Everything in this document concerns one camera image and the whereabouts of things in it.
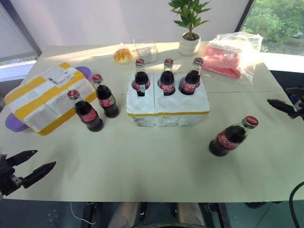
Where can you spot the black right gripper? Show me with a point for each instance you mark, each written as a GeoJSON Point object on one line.
{"type": "Point", "coordinates": [299, 102]}

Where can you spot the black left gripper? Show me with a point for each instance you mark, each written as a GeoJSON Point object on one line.
{"type": "Point", "coordinates": [8, 180]}

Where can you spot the white package with yellow tape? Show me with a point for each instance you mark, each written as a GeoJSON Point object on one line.
{"type": "Point", "coordinates": [45, 99]}

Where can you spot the glass cola bottle red cap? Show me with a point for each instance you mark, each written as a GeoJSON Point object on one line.
{"type": "Point", "coordinates": [228, 140]}
{"type": "Point", "coordinates": [89, 117]}
{"type": "Point", "coordinates": [190, 83]}
{"type": "Point", "coordinates": [141, 79]}
{"type": "Point", "coordinates": [167, 82]}
{"type": "Point", "coordinates": [107, 102]}

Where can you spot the white foam bottle holder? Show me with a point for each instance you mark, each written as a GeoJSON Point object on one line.
{"type": "Point", "coordinates": [166, 109]}

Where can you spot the clear plastic container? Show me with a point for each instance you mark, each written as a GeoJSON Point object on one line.
{"type": "Point", "coordinates": [147, 53]}

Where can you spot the purple plastic tray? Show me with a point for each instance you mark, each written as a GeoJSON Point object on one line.
{"type": "Point", "coordinates": [14, 124]}

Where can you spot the pink item in plastic bag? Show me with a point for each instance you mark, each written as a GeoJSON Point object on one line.
{"type": "Point", "coordinates": [247, 57]}

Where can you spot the pink folded item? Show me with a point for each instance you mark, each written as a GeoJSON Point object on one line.
{"type": "Point", "coordinates": [221, 61]}

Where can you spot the silver rounded robot leg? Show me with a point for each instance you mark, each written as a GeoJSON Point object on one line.
{"type": "Point", "coordinates": [124, 215]}
{"type": "Point", "coordinates": [191, 215]}

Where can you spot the white ceramic plant pot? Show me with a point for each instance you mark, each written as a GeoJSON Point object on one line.
{"type": "Point", "coordinates": [189, 46]}

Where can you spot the green leafy plant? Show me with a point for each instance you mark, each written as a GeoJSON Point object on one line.
{"type": "Point", "coordinates": [190, 14]}

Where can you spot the yellow bread bun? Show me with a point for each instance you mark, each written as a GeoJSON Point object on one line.
{"type": "Point", "coordinates": [122, 56]}

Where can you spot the dark window frame post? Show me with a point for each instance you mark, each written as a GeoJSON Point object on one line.
{"type": "Point", "coordinates": [21, 26]}
{"type": "Point", "coordinates": [245, 14]}

